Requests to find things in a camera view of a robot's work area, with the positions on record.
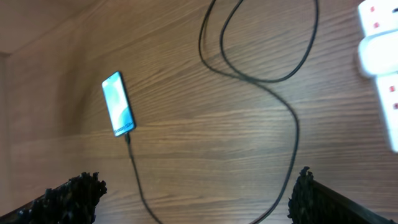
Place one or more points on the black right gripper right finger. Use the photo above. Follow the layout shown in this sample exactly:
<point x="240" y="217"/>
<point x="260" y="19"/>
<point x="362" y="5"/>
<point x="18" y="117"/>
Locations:
<point x="314" y="203"/>

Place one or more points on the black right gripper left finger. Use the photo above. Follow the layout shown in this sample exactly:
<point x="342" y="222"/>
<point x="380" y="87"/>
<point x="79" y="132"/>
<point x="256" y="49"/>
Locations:
<point x="73" y="202"/>

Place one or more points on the Galaxy S24+ smartphone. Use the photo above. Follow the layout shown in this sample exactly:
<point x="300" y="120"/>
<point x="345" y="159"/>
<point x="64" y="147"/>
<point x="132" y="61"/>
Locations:
<point x="117" y="103"/>

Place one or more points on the white charger plug adapter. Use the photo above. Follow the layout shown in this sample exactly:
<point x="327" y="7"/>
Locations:
<point x="377" y="54"/>

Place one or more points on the white power strip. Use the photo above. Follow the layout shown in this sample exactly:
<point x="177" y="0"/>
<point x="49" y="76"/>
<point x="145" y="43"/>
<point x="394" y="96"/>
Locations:
<point x="377" y="16"/>

